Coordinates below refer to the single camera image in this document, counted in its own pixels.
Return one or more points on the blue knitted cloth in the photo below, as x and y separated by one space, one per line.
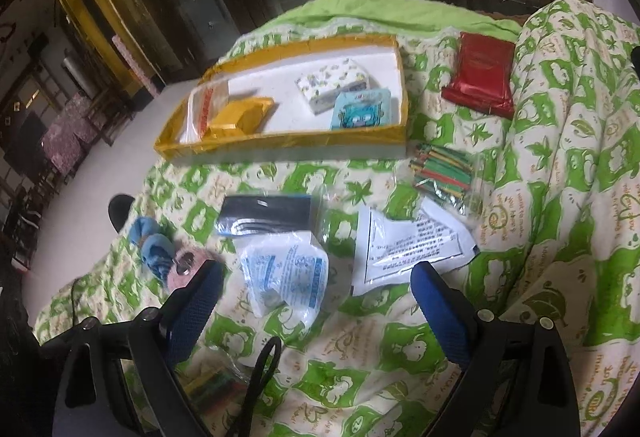
150 247

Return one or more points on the gold-edged white cardboard tray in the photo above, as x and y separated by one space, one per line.
280 92

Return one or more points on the yellow cloth packet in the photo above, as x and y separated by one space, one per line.
240 114

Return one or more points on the pink plush brooch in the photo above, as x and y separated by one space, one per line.
201 257

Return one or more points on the blue cartoon tissue pack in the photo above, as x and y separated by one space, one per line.
360 109

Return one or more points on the white desiccant packet strip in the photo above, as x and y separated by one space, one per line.
285 272

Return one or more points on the green printed blanket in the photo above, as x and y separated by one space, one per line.
350 367

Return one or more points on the pink patterned stool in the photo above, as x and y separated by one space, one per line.
72 124

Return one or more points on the black chair base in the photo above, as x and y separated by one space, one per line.
120 212

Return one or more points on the red foil packet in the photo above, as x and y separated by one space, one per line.
480 72

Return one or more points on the white pouch red lettering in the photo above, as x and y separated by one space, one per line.
200 112

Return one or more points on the lemon print tissue pack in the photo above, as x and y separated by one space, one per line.
330 82

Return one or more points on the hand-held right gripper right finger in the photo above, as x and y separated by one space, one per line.
442 317

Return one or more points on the black item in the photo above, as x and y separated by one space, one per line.
270 209

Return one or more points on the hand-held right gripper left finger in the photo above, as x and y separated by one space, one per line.
192 312

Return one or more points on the bag of thin coloured tubes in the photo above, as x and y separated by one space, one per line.
442 172

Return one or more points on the white printed packet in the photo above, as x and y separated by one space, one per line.
400 242

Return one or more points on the bag of thick coloured tubes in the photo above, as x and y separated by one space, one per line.
215 384

